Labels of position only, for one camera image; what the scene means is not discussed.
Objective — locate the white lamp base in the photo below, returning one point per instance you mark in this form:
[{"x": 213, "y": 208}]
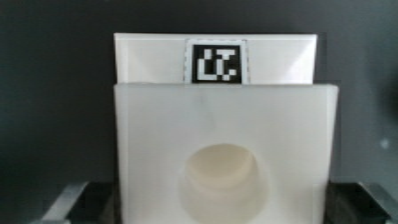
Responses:
[{"x": 224, "y": 129}]

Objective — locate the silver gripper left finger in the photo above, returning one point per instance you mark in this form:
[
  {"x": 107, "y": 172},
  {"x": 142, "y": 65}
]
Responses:
[{"x": 55, "y": 215}]

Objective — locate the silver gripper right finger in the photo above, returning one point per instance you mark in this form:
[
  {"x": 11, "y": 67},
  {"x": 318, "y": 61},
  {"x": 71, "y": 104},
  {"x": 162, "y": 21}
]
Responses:
[{"x": 380, "y": 205}]

